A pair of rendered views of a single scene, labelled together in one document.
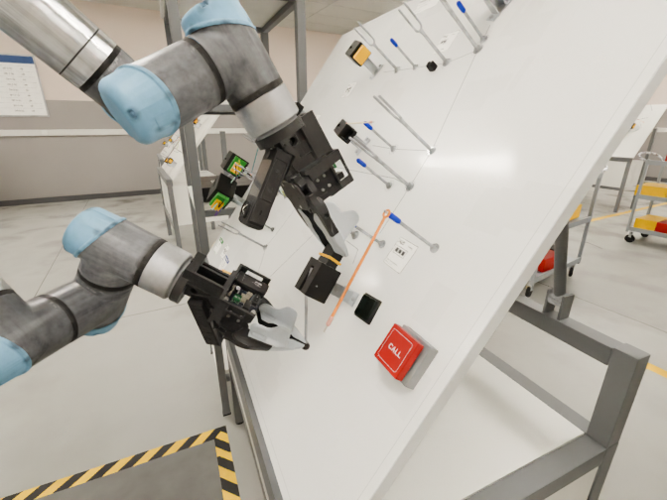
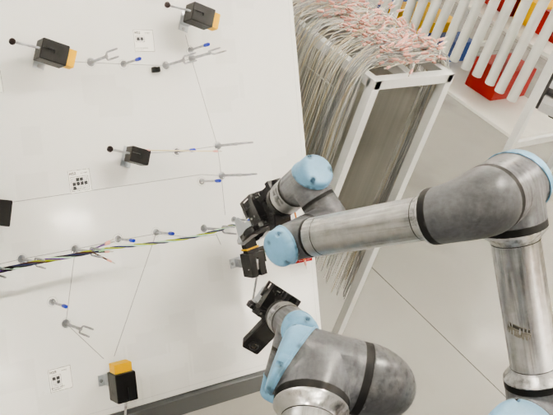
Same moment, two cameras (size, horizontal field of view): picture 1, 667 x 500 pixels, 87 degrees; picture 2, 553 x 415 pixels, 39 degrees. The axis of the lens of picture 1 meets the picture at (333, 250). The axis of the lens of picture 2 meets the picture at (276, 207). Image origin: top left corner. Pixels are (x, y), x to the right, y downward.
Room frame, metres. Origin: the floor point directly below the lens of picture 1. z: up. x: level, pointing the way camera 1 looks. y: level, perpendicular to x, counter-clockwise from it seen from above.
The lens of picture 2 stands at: (0.97, 1.44, 2.27)
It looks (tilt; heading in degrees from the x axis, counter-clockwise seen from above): 33 degrees down; 252
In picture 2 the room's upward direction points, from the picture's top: 18 degrees clockwise
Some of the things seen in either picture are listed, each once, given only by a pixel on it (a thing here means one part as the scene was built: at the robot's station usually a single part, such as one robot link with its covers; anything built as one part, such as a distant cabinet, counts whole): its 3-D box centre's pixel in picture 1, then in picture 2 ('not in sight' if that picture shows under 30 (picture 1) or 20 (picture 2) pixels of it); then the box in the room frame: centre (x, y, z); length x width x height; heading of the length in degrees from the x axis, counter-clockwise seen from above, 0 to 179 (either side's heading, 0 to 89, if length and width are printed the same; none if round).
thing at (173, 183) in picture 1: (196, 174); not in sight; (4.03, 1.56, 0.83); 1.18 x 0.72 x 1.65; 29
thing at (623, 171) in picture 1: (600, 157); not in sight; (6.24, -4.63, 0.83); 1.18 x 0.72 x 1.65; 28
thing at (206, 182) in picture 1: (231, 187); not in sight; (1.64, 0.48, 1.09); 0.35 x 0.33 x 0.07; 24
